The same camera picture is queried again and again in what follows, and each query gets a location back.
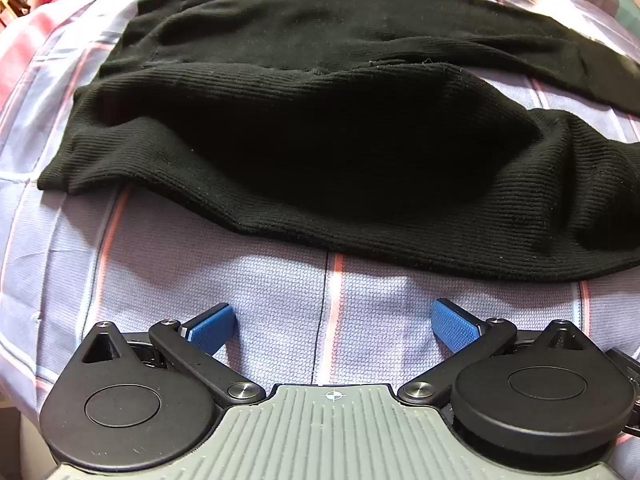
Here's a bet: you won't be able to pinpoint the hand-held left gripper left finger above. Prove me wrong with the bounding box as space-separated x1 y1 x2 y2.
80 302 267 407

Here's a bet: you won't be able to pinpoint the plaid blue pink bedsheet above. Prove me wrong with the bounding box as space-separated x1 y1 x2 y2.
0 0 640 401

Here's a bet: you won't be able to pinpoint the golden metal rack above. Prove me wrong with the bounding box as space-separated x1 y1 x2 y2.
0 0 32 28

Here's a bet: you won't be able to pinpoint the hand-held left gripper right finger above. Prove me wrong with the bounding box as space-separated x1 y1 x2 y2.
403 298 607 407

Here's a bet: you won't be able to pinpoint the black ribbed pants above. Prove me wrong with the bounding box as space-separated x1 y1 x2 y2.
38 0 640 283

